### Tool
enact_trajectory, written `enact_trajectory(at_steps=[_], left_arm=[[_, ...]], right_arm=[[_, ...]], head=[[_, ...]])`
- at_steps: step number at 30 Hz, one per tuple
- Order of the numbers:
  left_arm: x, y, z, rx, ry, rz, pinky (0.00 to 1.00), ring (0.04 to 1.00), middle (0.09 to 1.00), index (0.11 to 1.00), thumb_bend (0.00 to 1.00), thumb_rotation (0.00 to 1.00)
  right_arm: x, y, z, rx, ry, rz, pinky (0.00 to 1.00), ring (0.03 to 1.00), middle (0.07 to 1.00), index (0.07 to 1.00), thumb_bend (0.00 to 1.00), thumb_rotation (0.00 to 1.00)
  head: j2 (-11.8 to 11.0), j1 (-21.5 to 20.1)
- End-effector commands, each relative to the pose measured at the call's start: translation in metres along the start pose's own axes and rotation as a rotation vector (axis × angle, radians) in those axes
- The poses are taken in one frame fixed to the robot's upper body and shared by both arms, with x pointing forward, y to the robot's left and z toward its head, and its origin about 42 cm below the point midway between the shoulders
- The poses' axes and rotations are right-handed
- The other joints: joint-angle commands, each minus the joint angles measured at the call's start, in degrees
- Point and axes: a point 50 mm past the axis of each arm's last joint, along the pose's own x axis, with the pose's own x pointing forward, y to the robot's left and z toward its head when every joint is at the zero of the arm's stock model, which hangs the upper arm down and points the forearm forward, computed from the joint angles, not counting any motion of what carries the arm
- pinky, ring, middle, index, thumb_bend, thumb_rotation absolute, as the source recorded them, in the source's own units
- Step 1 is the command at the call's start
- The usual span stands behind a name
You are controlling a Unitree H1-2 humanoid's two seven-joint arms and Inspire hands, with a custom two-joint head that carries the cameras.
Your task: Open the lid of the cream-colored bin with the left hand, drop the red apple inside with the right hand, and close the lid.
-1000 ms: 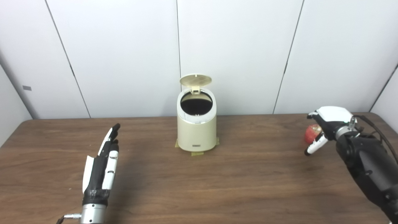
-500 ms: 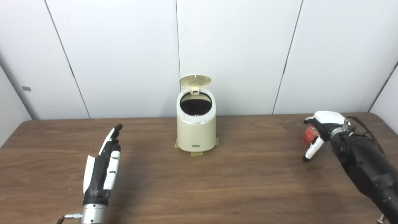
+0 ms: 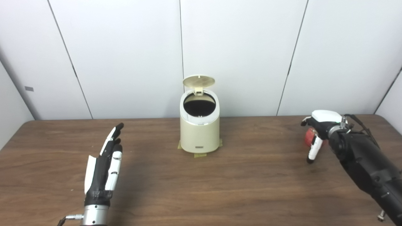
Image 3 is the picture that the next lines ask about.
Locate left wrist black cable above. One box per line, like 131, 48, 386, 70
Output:
57, 214, 84, 226

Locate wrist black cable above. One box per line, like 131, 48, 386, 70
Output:
57, 214, 84, 226
344, 114, 380, 149

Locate red apple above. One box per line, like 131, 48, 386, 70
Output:
304, 128, 329, 148

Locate round cream bin lid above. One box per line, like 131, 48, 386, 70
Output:
183, 75, 216, 96

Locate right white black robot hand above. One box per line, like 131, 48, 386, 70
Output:
301, 110, 347, 164

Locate cream-colored bin body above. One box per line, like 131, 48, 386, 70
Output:
180, 89, 220, 153

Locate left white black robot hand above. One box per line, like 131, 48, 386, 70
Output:
84, 122, 124, 207

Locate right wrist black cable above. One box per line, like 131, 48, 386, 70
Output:
344, 114, 380, 149

